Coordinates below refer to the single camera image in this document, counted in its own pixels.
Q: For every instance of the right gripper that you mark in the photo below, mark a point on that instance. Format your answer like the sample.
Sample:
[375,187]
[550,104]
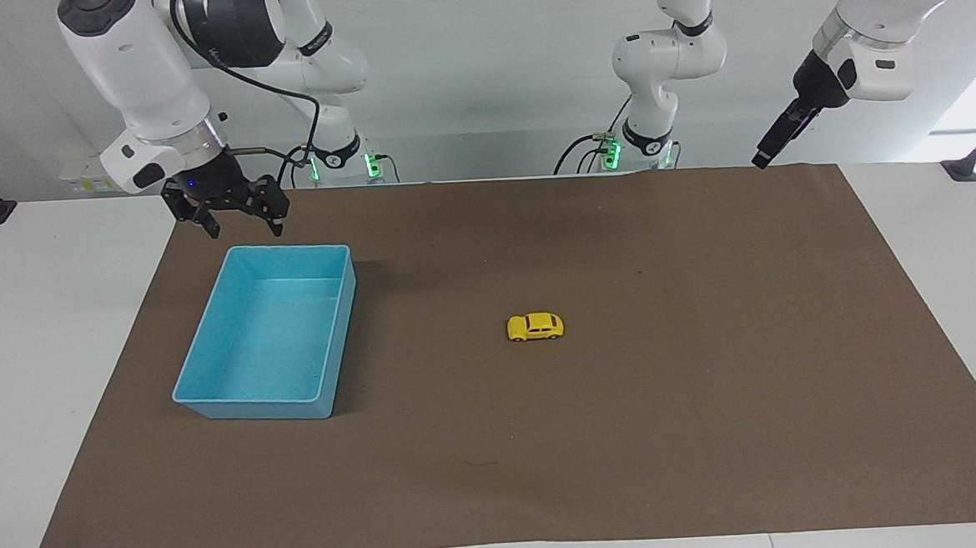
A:
[212,184]

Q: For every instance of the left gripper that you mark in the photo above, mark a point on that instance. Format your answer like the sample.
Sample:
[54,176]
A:
[816,85]

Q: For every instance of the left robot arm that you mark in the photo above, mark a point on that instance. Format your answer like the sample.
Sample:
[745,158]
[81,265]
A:
[883,3]

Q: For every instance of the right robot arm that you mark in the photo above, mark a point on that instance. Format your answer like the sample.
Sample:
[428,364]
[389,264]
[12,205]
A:
[139,67]

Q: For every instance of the yellow toy beetle car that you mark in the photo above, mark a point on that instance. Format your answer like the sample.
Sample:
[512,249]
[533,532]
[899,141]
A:
[535,327]

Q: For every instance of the white power strip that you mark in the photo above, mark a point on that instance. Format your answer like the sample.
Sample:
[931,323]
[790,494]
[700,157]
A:
[86,181]

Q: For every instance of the light blue plastic bin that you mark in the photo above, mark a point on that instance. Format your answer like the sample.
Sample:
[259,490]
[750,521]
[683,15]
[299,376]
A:
[266,336]

